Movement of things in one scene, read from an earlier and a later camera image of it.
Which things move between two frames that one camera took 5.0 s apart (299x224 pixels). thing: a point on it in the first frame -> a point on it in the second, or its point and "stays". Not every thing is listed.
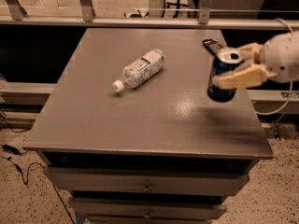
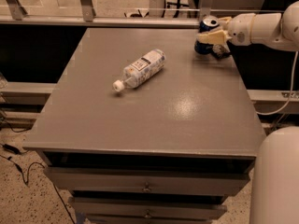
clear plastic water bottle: [140, 70] stays
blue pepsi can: [225, 61] -> [206, 22]
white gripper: [281, 58] -> [240, 28]
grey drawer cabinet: [128, 133] stays
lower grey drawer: [149, 208] stays
